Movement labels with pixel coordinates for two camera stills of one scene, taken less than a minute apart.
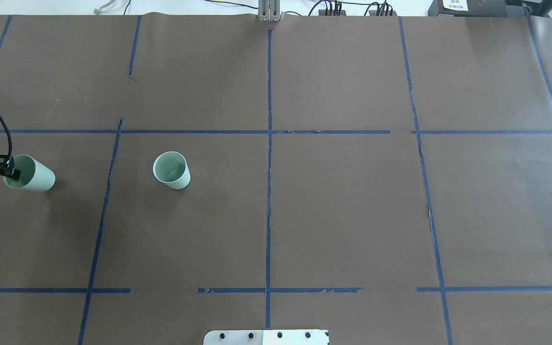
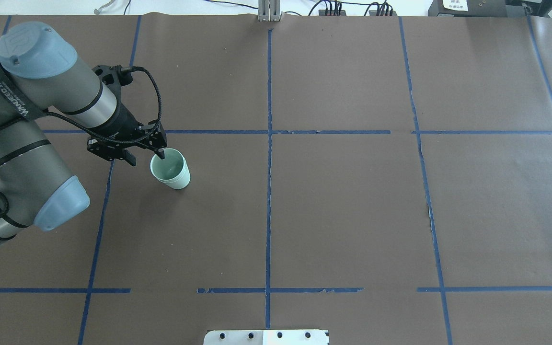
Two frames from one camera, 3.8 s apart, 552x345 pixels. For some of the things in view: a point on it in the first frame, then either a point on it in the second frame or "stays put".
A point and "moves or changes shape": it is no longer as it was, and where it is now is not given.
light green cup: [35, 176] moves or changes shape
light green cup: [171, 168] stays put
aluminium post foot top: [269, 10] stays put
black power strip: [322, 12] stays put
